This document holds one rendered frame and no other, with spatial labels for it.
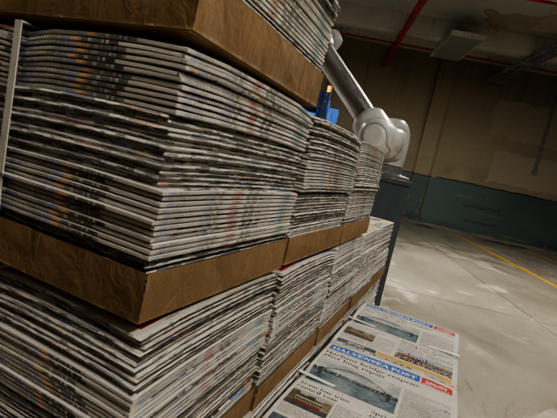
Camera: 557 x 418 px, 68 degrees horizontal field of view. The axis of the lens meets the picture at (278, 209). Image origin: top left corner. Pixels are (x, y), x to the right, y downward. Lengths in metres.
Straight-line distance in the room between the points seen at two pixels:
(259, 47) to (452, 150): 10.82
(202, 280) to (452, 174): 10.86
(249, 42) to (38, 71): 0.19
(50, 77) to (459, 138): 10.99
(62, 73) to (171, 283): 0.20
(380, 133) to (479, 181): 9.69
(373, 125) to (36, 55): 1.48
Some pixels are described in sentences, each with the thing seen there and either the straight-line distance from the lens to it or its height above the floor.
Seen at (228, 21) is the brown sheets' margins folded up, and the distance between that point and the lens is 0.37.
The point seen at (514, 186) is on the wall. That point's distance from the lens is 11.71.
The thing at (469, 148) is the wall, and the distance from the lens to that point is 11.31.
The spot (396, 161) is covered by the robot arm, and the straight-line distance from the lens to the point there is 2.01.
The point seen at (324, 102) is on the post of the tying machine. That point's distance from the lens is 3.29.
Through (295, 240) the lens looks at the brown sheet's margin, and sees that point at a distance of 0.62.
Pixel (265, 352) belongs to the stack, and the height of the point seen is 0.70.
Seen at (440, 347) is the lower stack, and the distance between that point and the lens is 1.19.
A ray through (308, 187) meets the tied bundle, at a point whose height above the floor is 0.96.
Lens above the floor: 0.99
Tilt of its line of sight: 7 degrees down
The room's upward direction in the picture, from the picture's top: 12 degrees clockwise
